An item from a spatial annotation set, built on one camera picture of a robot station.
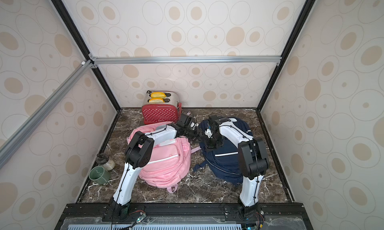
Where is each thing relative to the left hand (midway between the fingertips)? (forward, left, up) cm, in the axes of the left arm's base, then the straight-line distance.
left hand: (209, 137), depth 92 cm
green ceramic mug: (-21, +63, -8) cm, 67 cm away
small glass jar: (-15, +59, 0) cm, 61 cm away
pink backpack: (-15, +23, -4) cm, 28 cm away
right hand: (-7, +2, -4) cm, 8 cm away
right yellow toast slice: (+22, +34, +10) cm, 42 cm away
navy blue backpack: (-12, -9, -4) cm, 15 cm away
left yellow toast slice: (+27, +34, +11) cm, 45 cm away
